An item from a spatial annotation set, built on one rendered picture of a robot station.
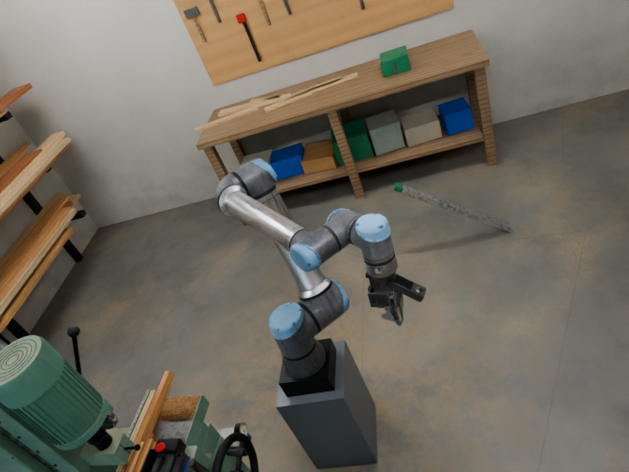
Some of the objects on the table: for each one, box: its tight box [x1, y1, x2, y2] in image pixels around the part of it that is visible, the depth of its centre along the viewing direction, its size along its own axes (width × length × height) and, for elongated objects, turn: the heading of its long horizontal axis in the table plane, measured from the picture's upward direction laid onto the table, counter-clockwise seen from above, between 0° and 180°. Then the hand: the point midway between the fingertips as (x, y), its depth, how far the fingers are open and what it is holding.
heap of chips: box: [159, 396, 199, 420], centre depth 179 cm, size 9×14×4 cm, turn 105°
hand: (402, 321), depth 153 cm, fingers closed
